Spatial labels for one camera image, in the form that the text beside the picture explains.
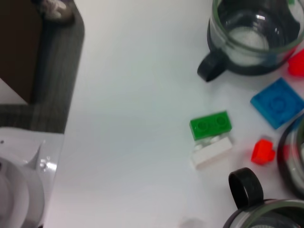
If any glass teacup black holder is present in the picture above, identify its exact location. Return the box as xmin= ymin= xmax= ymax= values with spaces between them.
xmin=197 ymin=0 xmax=304 ymax=83
xmin=224 ymin=167 xmax=304 ymax=228
xmin=276 ymin=116 xmax=304 ymax=200

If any white two-stud brick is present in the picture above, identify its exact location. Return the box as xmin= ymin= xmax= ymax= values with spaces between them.
xmin=191 ymin=136 xmax=233 ymax=170

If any small red brick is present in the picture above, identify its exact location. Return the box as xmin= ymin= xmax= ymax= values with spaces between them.
xmin=251 ymin=139 xmax=277 ymax=165

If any blue square brick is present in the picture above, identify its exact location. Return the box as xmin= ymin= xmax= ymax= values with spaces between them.
xmin=250 ymin=77 xmax=304 ymax=130

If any grey white shoe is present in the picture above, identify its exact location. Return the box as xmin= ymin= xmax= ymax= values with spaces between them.
xmin=41 ymin=0 xmax=75 ymax=24

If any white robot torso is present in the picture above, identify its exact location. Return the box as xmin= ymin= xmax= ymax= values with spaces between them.
xmin=0 ymin=127 xmax=65 ymax=228

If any bright red curved brick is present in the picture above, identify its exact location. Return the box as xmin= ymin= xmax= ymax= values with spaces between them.
xmin=287 ymin=48 xmax=304 ymax=78

